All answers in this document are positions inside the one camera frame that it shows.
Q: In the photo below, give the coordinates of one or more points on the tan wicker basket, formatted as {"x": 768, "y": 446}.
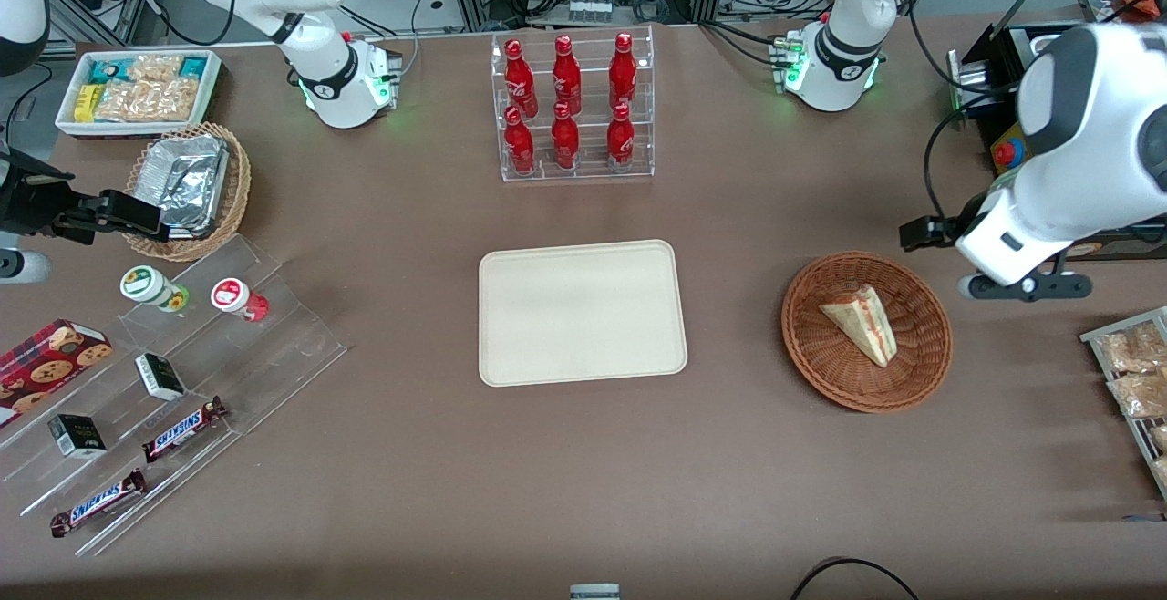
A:
{"x": 232, "y": 199}

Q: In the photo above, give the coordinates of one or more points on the yellow snack packet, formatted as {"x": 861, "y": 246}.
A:
{"x": 86, "y": 103}

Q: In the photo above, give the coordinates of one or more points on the red emergency stop button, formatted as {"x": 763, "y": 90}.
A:
{"x": 1007, "y": 153}

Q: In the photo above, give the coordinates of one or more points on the red cola bottle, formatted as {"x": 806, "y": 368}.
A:
{"x": 519, "y": 76}
{"x": 566, "y": 76}
{"x": 564, "y": 139}
{"x": 519, "y": 144}
{"x": 620, "y": 139}
{"x": 623, "y": 71}

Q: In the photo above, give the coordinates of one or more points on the red cookie box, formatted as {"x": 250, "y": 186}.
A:
{"x": 46, "y": 367}

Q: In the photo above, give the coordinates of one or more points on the white plastic snack bin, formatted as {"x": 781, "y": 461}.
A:
{"x": 68, "y": 121}

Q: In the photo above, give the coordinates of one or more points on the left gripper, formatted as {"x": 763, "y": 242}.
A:
{"x": 932, "y": 232}

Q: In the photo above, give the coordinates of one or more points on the clear puffed snack bag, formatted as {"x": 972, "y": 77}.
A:
{"x": 146, "y": 100}

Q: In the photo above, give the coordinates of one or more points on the clear acrylic step display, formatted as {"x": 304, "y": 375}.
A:
{"x": 273, "y": 345}

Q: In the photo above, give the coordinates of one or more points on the triangle sandwich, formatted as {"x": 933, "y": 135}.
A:
{"x": 864, "y": 322}

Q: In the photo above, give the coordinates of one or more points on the green sunflower yogurt cup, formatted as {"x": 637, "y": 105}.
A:
{"x": 146, "y": 285}

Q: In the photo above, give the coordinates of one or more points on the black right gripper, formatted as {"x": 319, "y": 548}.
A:
{"x": 36, "y": 205}

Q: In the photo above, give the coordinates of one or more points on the aluminium foil container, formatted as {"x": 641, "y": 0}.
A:
{"x": 187, "y": 181}

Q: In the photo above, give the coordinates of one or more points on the clear bag of crackers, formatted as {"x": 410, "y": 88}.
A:
{"x": 1140, "y": 395}
{"x": 1130, "y": 349}

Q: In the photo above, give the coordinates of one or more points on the beige plastic tray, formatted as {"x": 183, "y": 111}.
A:
{"x": 582, "y": 313}

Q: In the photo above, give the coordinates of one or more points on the clear acrylic bottle rack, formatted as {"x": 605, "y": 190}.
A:
{"x": 593, "y": 167}

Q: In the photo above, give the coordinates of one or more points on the teal snack packet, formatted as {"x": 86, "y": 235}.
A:
{"x": 109, "y": 69}

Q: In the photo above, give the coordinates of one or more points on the small grey object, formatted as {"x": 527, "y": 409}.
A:
{"x": 594, "y": 593}

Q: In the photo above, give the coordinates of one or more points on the red strawberry yogurt cup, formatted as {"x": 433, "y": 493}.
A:
{"x": 232, "y": 296}

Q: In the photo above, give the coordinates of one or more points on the Snickers chocolate bar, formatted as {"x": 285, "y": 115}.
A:
{"x": 98, "y": 502}
{"x": 182, "y": 431}

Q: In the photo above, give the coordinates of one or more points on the brown wicker basket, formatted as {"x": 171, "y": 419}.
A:
{"x": 821, "y": 363}

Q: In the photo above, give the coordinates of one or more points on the small black box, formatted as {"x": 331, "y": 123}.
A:
{"x": 77, "y": 436}
{"x": 160, "y": 377}

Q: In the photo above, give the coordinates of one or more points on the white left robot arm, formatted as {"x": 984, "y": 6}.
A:
{"x": 1094, "y": 126}

